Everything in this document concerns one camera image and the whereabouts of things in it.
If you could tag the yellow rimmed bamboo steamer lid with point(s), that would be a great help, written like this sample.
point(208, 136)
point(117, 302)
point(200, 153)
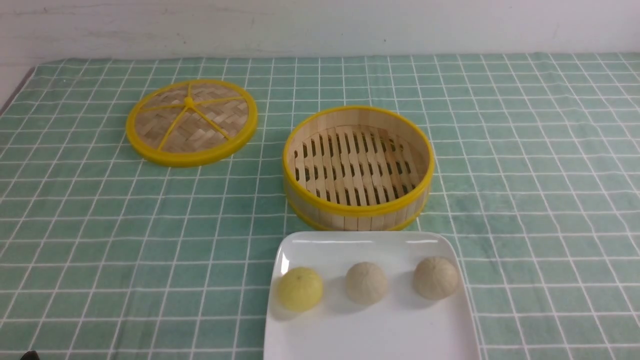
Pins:
point(192, 123)

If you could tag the white steamed bun front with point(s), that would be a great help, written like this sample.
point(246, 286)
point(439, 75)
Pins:
point(366, 283)

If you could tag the white square plate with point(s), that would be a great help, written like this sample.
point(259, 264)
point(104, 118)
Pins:
point(402, 326)

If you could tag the white steamed bun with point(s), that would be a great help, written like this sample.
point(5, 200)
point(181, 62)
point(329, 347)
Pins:
point(366, 283)
point(436, 278)

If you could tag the green checkered tablecloth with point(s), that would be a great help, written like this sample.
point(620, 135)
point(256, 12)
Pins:
point(107, 256)

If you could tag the yellow rimmed bamboo steamer basket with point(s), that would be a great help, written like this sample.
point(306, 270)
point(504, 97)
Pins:
point(357, 168)

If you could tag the yellow steamed bun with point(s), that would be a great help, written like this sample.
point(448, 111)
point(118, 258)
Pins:
point(300, 289)

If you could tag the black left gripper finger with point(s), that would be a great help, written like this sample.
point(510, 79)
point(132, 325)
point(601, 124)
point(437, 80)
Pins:
point(30, 355)

